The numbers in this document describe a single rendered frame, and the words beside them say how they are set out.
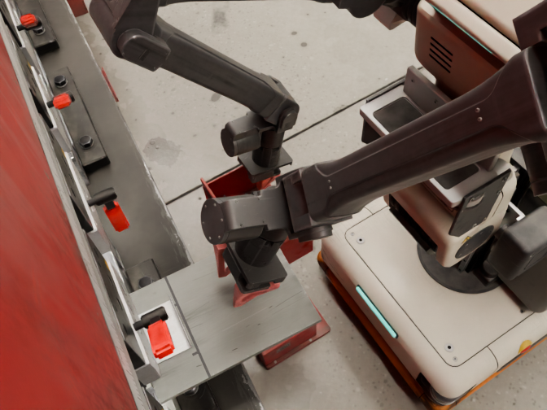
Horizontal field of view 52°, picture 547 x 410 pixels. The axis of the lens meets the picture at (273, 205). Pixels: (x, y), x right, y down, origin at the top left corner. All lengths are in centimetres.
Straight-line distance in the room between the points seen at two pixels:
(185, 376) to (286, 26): 216
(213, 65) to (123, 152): 42
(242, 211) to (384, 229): 115
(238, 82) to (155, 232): 35
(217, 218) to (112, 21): 28
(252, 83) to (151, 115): 156
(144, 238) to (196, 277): 23
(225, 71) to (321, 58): 174
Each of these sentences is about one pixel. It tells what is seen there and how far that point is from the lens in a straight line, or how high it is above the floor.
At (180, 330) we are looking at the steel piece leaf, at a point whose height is 100.
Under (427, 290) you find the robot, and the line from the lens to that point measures 170.
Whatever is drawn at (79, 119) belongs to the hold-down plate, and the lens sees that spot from 130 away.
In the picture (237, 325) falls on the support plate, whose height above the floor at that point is 100.
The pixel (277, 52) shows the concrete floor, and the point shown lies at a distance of 266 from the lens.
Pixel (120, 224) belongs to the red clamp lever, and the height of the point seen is 110.
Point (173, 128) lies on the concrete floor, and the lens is 243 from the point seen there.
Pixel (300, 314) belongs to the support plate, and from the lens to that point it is 87.
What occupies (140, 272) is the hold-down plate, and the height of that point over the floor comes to 91.
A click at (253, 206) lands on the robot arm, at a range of 67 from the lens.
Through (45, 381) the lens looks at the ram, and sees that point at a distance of 30.
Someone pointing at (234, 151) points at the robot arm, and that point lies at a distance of 106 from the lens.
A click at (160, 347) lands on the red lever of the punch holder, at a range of 62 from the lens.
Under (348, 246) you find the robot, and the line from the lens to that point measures 173.
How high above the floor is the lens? 181
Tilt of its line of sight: 58 degrees down
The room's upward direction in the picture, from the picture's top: 6 degrees counter-clockwise
